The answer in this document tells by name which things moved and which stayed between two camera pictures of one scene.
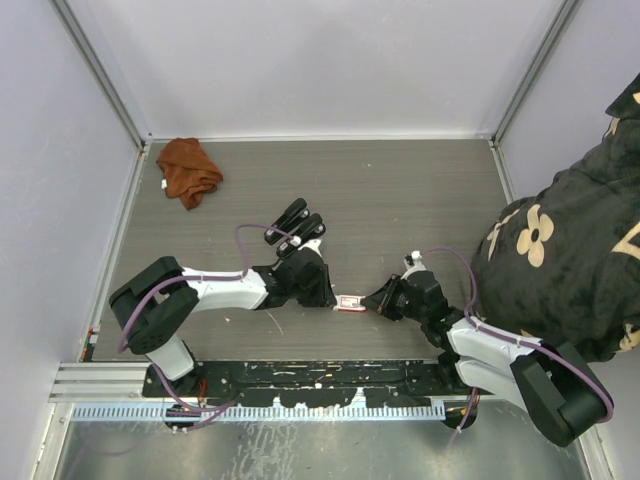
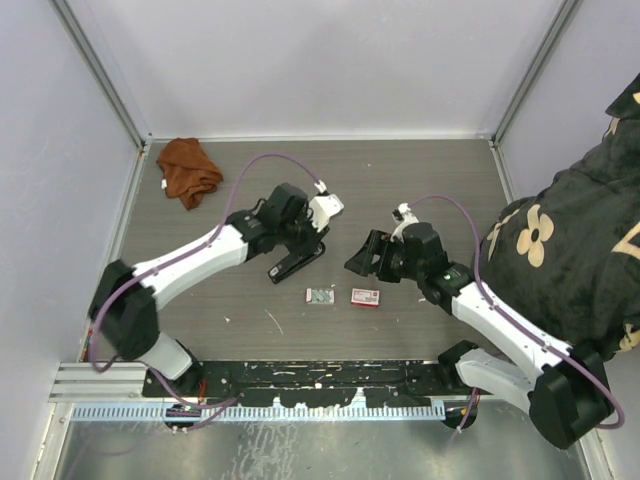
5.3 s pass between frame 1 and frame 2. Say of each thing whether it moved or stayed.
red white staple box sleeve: moved
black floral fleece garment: stayed
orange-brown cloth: stayed
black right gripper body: moved
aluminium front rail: stayed
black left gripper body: moved
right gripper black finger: moved
